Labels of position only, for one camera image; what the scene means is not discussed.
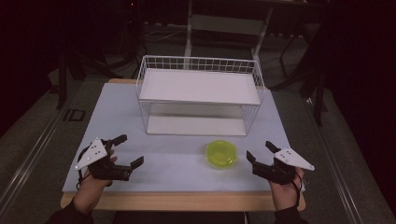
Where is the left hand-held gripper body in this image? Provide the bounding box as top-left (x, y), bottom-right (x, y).
top-left (75, 137), bottom-right (132, 182)

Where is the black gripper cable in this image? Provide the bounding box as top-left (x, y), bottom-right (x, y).
top-left (76, 147), bottom-right (92, 191)
top-left (289, 171), bottom-right (304, 207)

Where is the black stand leg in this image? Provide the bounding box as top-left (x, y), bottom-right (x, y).
top-left (311, 69), bottom-right (329, 127)
top-left (55, 50), bottom-right (68, 110)

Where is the person's right hand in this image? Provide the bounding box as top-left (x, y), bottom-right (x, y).
top-left (268, 167), bottom-right (306, 213)

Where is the grey metal frame stand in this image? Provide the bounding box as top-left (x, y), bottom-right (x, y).
top-left (182, 0), bottom-right (276, 64)

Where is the metal floor rail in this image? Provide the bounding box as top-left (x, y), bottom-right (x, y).
top-left (0, 83), bottom-right (82, 210)
top-left (303, 97), bottom-right (365, 224)

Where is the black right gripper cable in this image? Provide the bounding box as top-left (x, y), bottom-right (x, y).
top-left (289, 171), bottom-right (304, 207)

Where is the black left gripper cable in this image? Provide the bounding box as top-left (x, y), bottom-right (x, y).
top-left (76, 147), bottom-right (92, 191)

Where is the white wire shelf rack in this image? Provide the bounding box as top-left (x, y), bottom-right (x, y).
top-left (135, 54), bottom-right (266, 138)

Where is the yellow-green plastic bowl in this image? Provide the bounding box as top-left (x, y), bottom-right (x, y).
top-left (205, 139), bottom-right (238, 171)

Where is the person's left hand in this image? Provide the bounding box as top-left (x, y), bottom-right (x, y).
top-left (72, 149), bottom-right (119, 216)

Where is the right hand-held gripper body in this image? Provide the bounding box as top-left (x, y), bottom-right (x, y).
top-left (251, 147), bottom-right (316, 187)

